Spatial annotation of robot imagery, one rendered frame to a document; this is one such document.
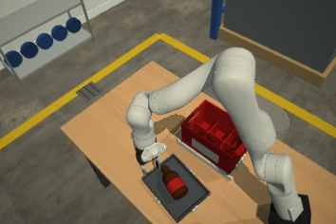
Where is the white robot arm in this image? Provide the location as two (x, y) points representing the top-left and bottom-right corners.
(125, 47), (304, 222)

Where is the dark brown bottle with red label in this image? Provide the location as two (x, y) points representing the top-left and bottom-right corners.
(161, 165), (188, 200)

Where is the red divided crate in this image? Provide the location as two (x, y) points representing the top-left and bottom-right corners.
(181, 100), (247, 174)

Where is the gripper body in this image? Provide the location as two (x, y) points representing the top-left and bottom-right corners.
(133, 133), (167, 165)

